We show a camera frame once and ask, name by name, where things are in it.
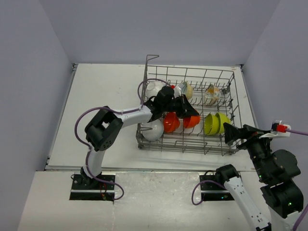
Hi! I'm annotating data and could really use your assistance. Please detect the white bowl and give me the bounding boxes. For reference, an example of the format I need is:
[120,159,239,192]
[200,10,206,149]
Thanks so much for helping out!
[141,120,164,141]
[145,81,165,98]

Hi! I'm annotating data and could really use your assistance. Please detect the lime green bowl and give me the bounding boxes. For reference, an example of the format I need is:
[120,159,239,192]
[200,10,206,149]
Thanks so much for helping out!
[215,112,231,134]
[204,114,220,135]

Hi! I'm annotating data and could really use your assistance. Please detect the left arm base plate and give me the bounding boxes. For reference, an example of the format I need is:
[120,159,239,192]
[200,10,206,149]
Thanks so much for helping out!
[69,174,115,202]

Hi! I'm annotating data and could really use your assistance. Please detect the floral patterned bowl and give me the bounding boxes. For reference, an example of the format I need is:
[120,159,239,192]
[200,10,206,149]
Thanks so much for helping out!
[204,84,220,105]

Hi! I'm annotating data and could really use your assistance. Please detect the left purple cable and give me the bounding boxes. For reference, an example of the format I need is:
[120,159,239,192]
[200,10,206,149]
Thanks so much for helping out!
[74,78,173,201]

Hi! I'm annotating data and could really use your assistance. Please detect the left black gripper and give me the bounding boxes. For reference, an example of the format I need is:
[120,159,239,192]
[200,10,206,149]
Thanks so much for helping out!
[161,93,199,118]

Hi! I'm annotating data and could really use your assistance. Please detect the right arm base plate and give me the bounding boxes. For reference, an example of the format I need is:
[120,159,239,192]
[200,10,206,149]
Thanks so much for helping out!
[199,170,234,202]

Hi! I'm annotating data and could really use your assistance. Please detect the lime green bowl left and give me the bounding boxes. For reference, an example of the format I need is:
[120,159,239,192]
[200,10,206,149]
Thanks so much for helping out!
[204,114,220,135]

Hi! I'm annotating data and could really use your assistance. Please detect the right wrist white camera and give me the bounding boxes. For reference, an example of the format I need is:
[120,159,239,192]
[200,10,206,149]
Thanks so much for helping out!
[259,120,291,139]

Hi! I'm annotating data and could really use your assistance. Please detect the white bowl rear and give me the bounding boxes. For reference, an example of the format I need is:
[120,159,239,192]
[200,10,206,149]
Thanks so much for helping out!
[145,81,165,98]

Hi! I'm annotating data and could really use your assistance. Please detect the white bowl front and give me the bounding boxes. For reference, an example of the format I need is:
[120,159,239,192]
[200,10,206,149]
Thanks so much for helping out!
[141,120,164,141]

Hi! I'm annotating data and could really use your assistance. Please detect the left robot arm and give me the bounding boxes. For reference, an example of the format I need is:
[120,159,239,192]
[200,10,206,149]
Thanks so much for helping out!
[80,86,199,189]

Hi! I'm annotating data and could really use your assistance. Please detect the orange bowl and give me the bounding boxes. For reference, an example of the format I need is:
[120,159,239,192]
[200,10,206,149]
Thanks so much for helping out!
[164,112,180,133]
[183,115,201,129]

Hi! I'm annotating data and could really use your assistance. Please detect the grey wire dish rack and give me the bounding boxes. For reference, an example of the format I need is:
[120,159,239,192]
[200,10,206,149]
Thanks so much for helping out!
[136,64,242,156]

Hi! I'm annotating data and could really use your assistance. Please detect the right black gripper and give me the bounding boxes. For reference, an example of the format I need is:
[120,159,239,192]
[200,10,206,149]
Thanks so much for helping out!
[223,121,275,179]

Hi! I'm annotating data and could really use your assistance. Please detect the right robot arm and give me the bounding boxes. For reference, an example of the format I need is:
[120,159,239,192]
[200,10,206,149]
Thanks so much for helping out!
[215,121,308,231]

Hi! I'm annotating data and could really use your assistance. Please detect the beige blue patterned bowl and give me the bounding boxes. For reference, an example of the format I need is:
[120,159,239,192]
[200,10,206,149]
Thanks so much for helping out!
[178,81,193,100]

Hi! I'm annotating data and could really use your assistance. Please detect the lime green bowl right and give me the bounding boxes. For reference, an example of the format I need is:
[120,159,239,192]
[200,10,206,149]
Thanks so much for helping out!
[215,112,231,134]

